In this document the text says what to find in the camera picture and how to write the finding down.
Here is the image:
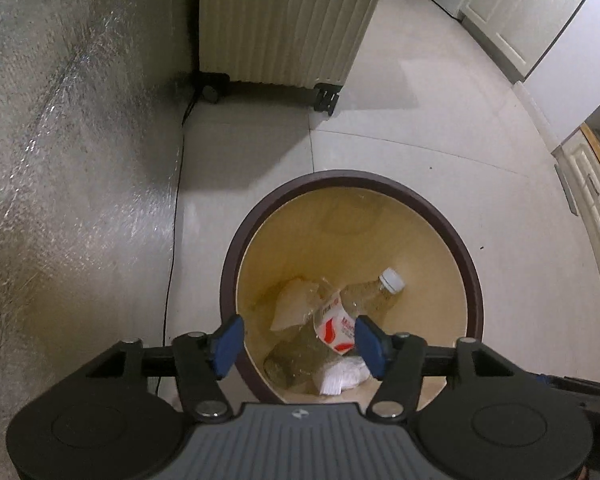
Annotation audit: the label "white kitchen base cabinets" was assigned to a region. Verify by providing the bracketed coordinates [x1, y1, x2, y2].
[460, 0, 596, 83]

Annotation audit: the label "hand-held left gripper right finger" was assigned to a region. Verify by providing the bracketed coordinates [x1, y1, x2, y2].
[354, 314, 516, 422]

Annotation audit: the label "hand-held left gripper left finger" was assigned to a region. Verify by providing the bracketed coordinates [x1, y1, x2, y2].
[82, 314, 246, 422]

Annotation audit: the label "white low cabinet wooden top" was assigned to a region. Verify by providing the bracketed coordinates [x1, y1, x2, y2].
[552, 122, 600, 421]

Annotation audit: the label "clear plastic bottle red label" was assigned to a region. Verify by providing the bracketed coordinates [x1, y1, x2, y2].
[264, 267, 407, 392]

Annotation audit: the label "translucent plastic bag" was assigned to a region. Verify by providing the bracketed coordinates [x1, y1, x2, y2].
[271, 277, 326, 332]

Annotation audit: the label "white oil radiator heater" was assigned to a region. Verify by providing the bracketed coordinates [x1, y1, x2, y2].
[198, 0, 396, 115]

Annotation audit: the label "yellow wastebasket with brown rim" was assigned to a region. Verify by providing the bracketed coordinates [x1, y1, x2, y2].
[220, 170, 484, 406]

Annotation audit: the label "white tissue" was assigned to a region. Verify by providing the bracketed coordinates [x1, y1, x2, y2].
[316, 355, 372, 396]

